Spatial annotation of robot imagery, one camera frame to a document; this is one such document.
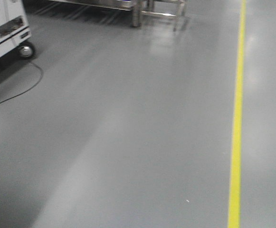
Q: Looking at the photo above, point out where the yellow floor tape line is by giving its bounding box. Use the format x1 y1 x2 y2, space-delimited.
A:
228 0 247 228

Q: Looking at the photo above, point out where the white wheeled cart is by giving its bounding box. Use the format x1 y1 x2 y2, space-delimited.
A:
0 0 36 60

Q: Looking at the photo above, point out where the black floor cable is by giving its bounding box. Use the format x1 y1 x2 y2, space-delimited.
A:
0 60 44 114

